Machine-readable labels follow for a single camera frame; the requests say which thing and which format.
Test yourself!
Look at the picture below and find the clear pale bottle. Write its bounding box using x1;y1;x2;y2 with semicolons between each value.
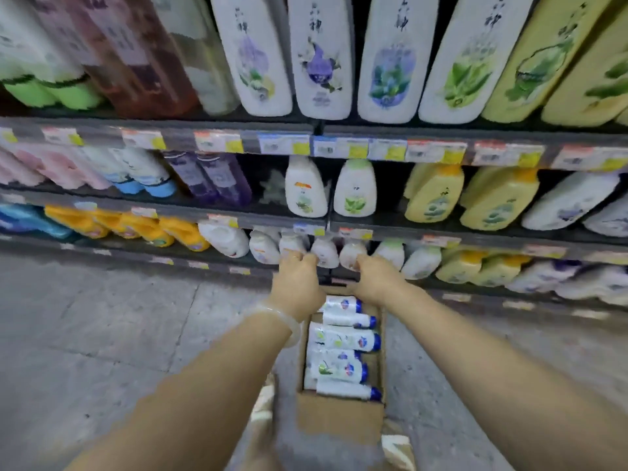
148;0;241;116

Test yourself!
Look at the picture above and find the large yellow bottle green leaf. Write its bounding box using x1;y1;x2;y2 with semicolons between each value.
481;0;617;124
541;4;628;128

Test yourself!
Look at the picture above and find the dark metal store shelf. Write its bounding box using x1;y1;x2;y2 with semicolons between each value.
0;0;628;322

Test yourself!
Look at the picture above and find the white bottle with green cap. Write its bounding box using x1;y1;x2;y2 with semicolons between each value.
20;0;105;112
0;0;59;109

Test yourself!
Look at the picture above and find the person's left forearm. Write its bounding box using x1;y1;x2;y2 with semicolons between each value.
64;301;308;471

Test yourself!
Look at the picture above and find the large white bottle purple flower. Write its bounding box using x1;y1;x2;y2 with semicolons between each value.
287;0;355;121
209;0;294;117

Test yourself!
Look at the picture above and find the person's right hand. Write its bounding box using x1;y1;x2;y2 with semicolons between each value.
345;254;416;317

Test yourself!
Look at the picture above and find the pink bottle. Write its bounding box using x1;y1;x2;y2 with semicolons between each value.
14;144;112;191
0;147;48;187

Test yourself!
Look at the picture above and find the pile of blue-capped white bottles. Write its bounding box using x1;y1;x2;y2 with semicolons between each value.
304;295;383;403

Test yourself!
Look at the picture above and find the reddish brown bottle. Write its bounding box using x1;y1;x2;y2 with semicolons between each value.
63;0;200;119

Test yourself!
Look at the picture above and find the small white bottle purple print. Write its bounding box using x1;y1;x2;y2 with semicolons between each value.
505;259;583;295
554;265;628;307

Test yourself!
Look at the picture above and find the person's left hand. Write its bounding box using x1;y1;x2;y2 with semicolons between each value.
267;251;326;322

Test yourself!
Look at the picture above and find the row of small white bottles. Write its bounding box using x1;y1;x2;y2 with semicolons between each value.
198;220;443;281

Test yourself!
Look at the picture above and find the translucent white bangle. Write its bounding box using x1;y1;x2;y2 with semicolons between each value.
245;302;303;349

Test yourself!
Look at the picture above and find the white bottle with blue cap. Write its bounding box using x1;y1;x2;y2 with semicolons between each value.
110;147;178;199
80;146;146;195

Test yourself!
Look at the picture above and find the white lotion bottle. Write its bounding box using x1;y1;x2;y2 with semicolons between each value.
279;233;309;256
339;239;369;271

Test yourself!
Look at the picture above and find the large white bottle blue flower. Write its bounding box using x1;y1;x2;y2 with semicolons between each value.
357;0;440;124

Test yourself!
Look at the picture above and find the large white bottle green leaf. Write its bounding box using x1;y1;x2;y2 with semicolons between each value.
417;0;536;125

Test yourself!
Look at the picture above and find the person's right forearm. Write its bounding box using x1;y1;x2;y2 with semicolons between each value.
387;293;628;471

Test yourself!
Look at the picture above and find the white bottle pale green cap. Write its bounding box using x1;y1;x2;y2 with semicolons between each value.
333;159;378;218

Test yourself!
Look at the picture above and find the small yellow bottle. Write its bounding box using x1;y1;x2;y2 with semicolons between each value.
435;249;487;285
473;253;533;289

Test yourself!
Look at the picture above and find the white bottle orange label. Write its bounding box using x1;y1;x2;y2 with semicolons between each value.
284;155;329;219

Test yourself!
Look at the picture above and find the brown cardboard box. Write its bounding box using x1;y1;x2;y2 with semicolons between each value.
296;287;387;445

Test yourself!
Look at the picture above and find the yellow bottle with orange cap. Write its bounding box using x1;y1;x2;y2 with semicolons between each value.
459;166;541;232
404;164;465;224

